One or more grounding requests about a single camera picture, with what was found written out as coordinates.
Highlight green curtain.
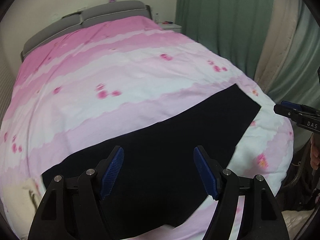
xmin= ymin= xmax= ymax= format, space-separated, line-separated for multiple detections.
xmin=176 ymin=0 xmax=319 ymax=108

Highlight beige cloth item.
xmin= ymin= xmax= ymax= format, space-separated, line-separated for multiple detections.
xmin=1 ymin=179 xmax=41 ymax=239

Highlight person's right hand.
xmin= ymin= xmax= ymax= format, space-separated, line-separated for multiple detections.
xmin=310 ymin=135 xmax=319 ymax=170

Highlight beige curtain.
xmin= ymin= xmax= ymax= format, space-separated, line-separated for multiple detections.
xmin=254 ymin=0 xmax=299 ymax=93

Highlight grey bed headboard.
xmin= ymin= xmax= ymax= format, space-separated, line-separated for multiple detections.
xmin=20 ymin=0 xmax=152 ymax=61

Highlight white nightstand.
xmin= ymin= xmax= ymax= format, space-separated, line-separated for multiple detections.
xmin=158 ymin=21 xmax=182 ymax=33

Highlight black pants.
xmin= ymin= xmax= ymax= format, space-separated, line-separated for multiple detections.
xmin=42 ymin=85 xmax=260 ymax=238

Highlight pink floral duvet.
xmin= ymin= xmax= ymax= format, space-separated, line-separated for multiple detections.
xmin=1 ymin=16 xmax=293 ymax=239

